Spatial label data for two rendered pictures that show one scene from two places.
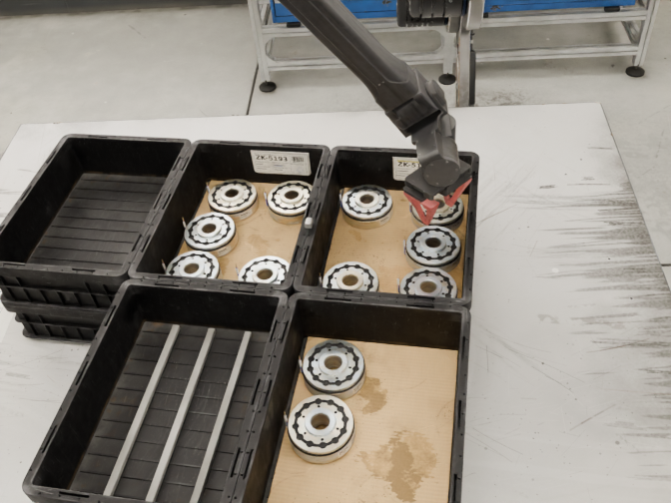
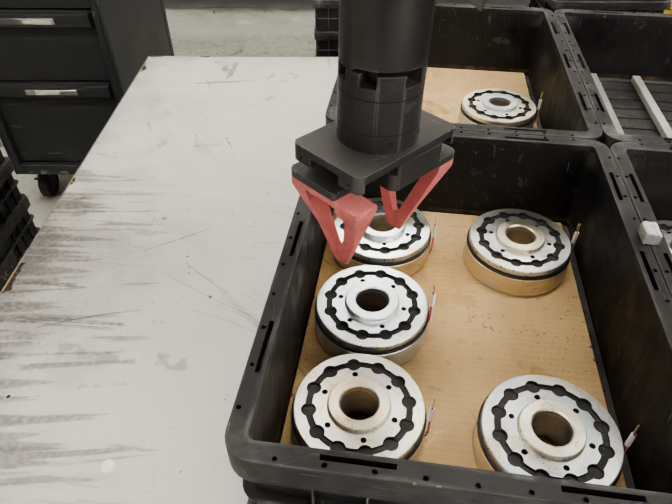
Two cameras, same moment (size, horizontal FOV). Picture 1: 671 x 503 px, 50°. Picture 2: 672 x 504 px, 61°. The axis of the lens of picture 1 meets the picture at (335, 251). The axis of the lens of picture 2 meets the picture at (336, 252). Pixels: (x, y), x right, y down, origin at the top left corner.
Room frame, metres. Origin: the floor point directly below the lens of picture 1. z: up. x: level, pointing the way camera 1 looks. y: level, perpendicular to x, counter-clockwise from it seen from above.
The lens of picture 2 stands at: (1.28, -0.26, 1.24)
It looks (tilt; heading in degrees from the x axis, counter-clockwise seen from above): 42 degrees down; 174
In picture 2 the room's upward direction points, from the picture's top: straight up
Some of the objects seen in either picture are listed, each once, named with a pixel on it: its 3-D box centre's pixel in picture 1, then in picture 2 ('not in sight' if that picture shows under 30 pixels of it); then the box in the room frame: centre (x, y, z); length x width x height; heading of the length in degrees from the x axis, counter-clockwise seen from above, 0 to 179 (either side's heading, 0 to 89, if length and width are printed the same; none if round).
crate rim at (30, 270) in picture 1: (93, 201); not in sight; (1.10, 0.47, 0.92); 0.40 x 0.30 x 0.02; 166
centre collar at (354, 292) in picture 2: (433, 243); (372, 301); (0.93, -0.18, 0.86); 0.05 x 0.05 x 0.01
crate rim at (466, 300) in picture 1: (392, 220); (464, 264); (0.95, -0.11, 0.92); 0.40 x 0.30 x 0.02; 166
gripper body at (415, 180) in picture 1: (437, 164); (378, 108); (0.94, -0.19, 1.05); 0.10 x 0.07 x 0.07; 128
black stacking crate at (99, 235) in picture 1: (101, 220); not in sight; (1.10, 0.47, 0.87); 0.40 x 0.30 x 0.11; 166
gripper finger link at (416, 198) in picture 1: (430, 200); (387, 185); (0.92, -0.18, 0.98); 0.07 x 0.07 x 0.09; 38
